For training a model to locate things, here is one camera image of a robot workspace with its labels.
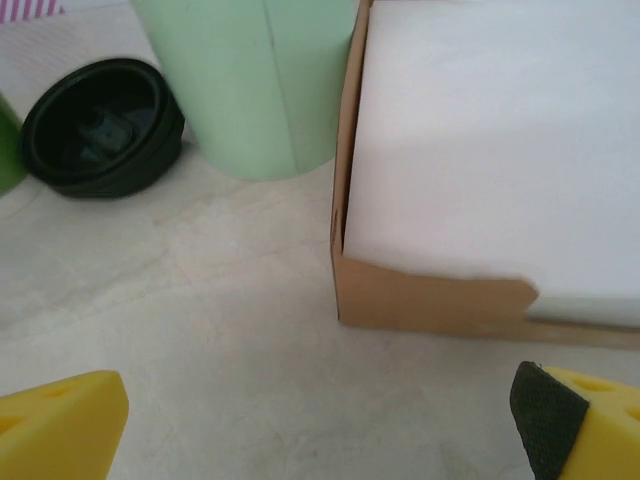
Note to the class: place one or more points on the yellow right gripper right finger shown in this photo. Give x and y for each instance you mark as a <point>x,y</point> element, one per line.
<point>590,430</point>

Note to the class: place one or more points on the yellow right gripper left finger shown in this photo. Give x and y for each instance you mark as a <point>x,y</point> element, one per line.
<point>60,425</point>

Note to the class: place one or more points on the black plastic coffee lid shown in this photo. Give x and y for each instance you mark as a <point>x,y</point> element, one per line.
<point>95,125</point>
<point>125,189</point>

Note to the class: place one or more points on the brown cardboard napkin box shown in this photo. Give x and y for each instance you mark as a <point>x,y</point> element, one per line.
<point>425,305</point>

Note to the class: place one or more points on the beige paper cup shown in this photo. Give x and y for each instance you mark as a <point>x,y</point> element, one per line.
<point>7,150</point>

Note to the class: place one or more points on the white paper napkin stack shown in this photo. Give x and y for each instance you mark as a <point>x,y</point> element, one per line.
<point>500,150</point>

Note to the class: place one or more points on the mint green straw holder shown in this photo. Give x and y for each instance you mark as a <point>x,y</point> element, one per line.
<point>240,90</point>

